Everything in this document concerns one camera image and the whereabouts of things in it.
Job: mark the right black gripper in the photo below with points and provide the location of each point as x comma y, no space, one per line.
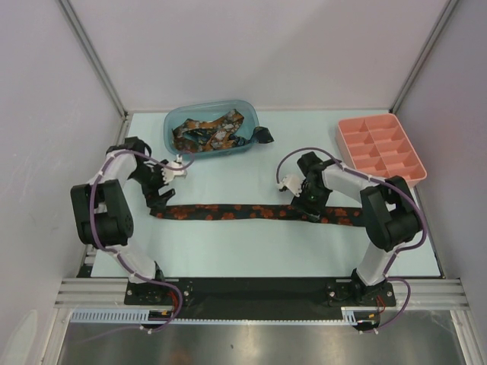
300,203

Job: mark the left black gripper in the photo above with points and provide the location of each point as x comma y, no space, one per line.
151,194

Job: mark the black tie orange flowers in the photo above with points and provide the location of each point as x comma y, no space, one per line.
352,217

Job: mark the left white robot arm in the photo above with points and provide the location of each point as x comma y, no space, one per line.
102,215

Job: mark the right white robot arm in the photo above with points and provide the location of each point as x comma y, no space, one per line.
389,213

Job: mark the brown grey floral tie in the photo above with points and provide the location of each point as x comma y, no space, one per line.
231,122

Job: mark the dark navy patterned tie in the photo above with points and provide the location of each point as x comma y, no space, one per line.
258,135

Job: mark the pink divided organizer tray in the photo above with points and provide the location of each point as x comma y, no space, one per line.
378,145

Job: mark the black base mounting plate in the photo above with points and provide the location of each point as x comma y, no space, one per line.
268,299

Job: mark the blue plastic tub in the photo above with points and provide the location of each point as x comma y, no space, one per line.
208,112

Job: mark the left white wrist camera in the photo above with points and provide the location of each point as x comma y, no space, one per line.
173,169

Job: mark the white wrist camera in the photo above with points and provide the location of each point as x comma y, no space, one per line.
173,169
292,183

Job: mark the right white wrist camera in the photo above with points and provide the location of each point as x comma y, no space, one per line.
292,183

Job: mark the white slotted cable duct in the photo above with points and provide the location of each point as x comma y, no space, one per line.
153,317

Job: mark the aluminium frame rail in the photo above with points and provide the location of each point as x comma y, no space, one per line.
426,293

